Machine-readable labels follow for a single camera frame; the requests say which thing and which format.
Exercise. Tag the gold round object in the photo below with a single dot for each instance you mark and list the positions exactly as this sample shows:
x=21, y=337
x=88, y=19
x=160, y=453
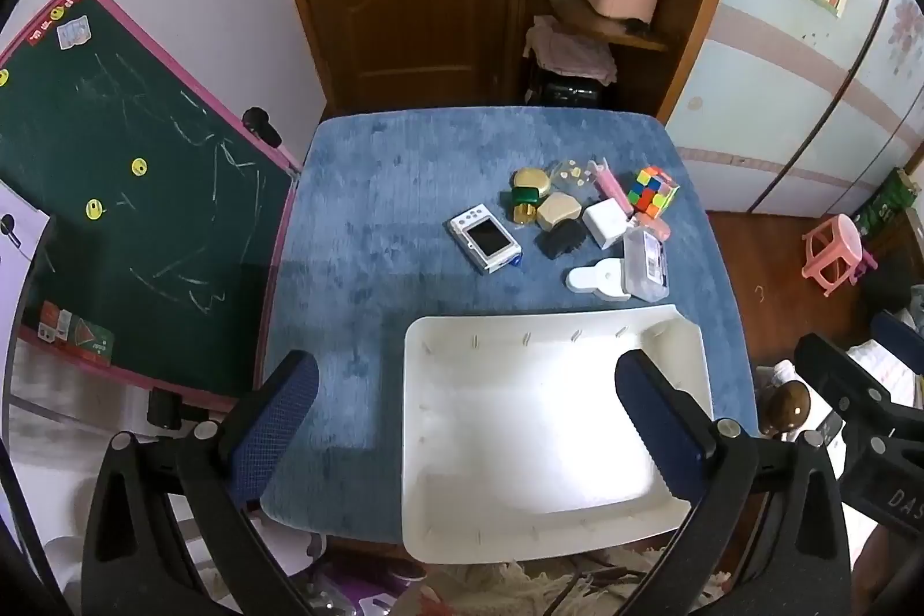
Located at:
x=523, y=215

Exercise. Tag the white plastic tray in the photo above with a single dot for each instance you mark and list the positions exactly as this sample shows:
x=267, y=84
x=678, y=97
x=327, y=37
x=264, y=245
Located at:
x=534, y=435

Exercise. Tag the pink comb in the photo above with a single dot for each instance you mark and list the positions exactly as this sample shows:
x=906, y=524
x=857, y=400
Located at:
x=610, y=183

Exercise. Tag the yellow round magnet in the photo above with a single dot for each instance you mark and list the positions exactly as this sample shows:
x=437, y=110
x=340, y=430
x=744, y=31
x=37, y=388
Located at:
x=137, y=165
x=94, y=209

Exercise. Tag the black ribbed object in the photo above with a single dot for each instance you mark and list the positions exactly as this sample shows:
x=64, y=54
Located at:
x=561, y=241

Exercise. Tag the green chalkboard with pink frame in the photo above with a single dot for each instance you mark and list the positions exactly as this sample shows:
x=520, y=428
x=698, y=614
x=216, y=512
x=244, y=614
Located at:
x=130, y=226

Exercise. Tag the pale sticker card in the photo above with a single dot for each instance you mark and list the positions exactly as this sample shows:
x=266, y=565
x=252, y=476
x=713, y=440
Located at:
x=73, y=33

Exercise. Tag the round beige compact case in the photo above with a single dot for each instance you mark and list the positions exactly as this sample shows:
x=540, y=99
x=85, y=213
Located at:
x=530, y=181

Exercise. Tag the white digital camera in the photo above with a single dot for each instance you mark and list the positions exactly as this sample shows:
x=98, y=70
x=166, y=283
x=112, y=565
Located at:
x=485, y=237

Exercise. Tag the small green box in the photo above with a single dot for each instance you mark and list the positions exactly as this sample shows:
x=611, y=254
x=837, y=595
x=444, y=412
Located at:
x=523, y=196

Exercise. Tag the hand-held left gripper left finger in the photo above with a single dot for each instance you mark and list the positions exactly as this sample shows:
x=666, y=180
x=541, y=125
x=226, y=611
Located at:
x=281, y=421

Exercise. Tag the brown glossy knob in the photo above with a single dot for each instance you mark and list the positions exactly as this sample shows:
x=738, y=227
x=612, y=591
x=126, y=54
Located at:
x=787, y=410

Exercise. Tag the pink plastic stool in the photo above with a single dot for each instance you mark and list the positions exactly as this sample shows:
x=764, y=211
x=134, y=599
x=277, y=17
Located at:
x=837, y=251

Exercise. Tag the black bin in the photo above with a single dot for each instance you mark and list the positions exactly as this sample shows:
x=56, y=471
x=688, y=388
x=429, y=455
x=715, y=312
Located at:
x=567, y=90

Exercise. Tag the black chalkboard knob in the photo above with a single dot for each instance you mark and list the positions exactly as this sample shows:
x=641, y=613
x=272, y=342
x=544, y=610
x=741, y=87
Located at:
x=166, y=407
x=261, y=125

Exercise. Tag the pale blue wardrobe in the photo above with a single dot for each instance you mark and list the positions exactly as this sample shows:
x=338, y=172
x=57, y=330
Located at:
x=787, y=103

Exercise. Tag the beige angular case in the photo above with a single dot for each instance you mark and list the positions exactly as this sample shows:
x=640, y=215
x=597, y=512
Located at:
x=557, y=212

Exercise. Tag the pink cloth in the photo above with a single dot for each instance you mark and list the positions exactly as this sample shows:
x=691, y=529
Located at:
x=570, y=52

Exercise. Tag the white cube charger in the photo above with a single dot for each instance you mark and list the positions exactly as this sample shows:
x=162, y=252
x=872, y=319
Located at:
x=605, y=223

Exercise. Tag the red and green box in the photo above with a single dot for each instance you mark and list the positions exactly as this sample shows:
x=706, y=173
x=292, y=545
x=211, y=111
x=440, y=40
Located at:
x=76, y=334

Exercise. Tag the white keyhole-shaped holder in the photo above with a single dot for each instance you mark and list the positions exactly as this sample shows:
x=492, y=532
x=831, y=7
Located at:
x=595, y=280

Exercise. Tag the green bag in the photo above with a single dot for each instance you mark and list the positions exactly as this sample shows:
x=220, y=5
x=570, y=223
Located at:
x=888, y=205

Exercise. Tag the blue fluffy table mat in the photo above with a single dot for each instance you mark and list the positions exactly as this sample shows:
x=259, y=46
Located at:
x=361, y=269

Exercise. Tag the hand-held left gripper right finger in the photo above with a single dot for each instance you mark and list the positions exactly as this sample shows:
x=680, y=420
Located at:
x=660, y=425

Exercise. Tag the colourful puzzle cube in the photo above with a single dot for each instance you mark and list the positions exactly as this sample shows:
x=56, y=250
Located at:
x=653, y=192

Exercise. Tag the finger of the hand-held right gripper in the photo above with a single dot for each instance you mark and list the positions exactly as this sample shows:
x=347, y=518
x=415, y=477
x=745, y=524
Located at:
x=837, y=370
x=899, y=334

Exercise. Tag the person's right forearm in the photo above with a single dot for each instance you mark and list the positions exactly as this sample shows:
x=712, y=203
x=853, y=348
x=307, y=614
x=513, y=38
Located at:
x=884, y=558

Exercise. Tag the clear plastic box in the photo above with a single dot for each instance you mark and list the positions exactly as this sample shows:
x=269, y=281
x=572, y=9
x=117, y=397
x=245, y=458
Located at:
x=645, y=266

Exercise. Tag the clear case with yellow stickers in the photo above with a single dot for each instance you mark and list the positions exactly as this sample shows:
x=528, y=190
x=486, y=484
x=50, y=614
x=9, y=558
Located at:
x=570, y=174

